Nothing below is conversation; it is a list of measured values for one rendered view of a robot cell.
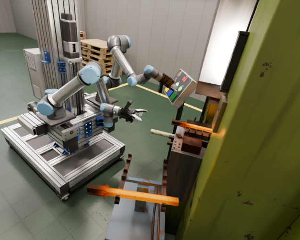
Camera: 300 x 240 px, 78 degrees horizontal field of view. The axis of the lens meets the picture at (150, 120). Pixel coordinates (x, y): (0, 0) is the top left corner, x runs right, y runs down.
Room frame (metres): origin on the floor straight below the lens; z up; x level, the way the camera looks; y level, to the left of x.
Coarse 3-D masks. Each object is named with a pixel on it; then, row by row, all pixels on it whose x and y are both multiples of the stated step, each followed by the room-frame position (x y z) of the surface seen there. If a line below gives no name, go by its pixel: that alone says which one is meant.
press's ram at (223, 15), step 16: (224, 0) 1.01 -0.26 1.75; (240, 0) 0.99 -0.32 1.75; (256, 0) 0.98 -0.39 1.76; (224, 16) 1.00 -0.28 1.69; (240, 16) 0.99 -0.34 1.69; (224, 32) 1.00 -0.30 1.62; (208, 48) 1.01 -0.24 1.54; (224, 48) 0.99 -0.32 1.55; (208, 64) 1.00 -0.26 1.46; (224, 64) 0.99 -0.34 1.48; (208, 80) 1.00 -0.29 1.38
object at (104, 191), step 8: (88, 184) 0.55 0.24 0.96; (96, 184) 0.56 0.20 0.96; (88, 192) 0.54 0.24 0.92; (96, 192) 0.54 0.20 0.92; (104, 192) 0.53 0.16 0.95; (112, 192) 0.54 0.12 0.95; (120, 192) 0.54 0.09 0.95; (128, 192) 0.55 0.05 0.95; (136, 192) 0.55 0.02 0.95; (144, 200) 0.53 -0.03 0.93; (152, 200) 0.53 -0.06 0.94; (160, 200) 0.53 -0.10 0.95; (168, 200) 0.53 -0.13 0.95; (176, 200) 0.54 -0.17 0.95
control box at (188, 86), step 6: (174, 78) 1.83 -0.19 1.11; (180, 78) 1.74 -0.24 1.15; (186, 78) 1.65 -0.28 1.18; (180, 84) 1.65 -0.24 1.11; (186, 84) 1.58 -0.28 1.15; (192, 84) 1.56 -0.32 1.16; (180, 90) 1.58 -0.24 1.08; (186, 90) 1.55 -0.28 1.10; (192, 90) 1.56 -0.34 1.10; (168, 96) 1.68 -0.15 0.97; (180, 96) 1.54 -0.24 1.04; (186, 96) 1.55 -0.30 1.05; (174, 102) 1.52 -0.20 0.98; (180, 102) 1.54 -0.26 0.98
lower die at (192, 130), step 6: (192, 120) 1.24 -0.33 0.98; (186, 126) 1.11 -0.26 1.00; (204, 126) 1.16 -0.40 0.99; (210, 126) 1.17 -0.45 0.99; (186, 132) 1.06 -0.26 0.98; (192, 132) 1.05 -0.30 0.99; (198, 132) 1.06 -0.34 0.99; (204, 132) 1.07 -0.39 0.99; (210, 132) 1.07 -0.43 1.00; (204, 138) 1.03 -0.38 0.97; (204, 144) 1.03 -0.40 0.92
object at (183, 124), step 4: (172, 120) 1.14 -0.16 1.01; (176, 120) 1.15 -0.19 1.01; (172, 124) 1.14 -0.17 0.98; (176, 124) 1.14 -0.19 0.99; (180, 124) 1.13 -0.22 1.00; (184, 124) 1.11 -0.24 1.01; (188, 124) 1.13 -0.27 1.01; (192, 124) 1.13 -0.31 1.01; (184, 128) 1.11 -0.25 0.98; (196, 128) 1.10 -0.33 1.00; (200, 128) 1.10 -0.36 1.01; (204, 128) 1.11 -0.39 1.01; (208, 128) 1.11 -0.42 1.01
